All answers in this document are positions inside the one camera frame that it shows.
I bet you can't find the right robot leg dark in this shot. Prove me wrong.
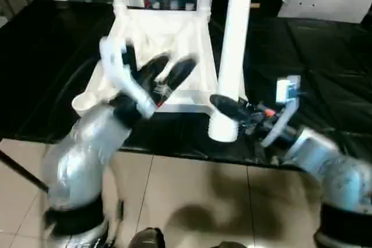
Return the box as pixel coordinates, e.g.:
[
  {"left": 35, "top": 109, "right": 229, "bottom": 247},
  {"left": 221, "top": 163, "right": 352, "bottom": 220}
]
[{"left": 216, "top": 240, "right": 245, "bottom": 248}]

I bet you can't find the left robot leg dark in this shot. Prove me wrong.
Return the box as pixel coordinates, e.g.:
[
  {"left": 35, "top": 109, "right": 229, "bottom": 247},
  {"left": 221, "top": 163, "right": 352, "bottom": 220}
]
[{"left": 129, "top": 227, "right": 165, "bottom": 248}]

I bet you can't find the black work mat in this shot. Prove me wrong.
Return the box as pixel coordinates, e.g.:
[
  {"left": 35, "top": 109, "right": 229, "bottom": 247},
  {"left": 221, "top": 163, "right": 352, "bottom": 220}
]
[{"left": 0, "top": 0, "right": 372, "bottom": 172}]

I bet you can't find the robot leg dark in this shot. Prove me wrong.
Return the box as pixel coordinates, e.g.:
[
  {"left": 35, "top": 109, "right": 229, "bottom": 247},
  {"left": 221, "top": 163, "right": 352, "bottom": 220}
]
[
  {"left": 129, "top": 227, "right": 165, "bottom": 248},
  {"left": 216, "top": 240, "right": 245, "bottom": 248}
]

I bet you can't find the white plastic table top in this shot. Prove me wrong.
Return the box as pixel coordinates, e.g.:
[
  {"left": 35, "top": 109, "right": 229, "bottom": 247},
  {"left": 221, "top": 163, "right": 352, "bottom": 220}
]
[{"left": 71, "top": 5, "right": 221, "bottom": 115}]

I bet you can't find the thin black cable with ferrite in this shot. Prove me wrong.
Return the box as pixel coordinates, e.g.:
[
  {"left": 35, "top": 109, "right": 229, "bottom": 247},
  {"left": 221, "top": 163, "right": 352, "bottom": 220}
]
[{"left": 116, "top": 198, "right": 124, "bottom": 222}]

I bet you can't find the black table frame leg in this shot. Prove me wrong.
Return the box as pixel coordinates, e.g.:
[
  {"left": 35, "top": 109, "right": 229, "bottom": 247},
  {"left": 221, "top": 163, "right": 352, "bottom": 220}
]
[{"left": 0, "top": 149, "right": 49, "bottom": 193}]

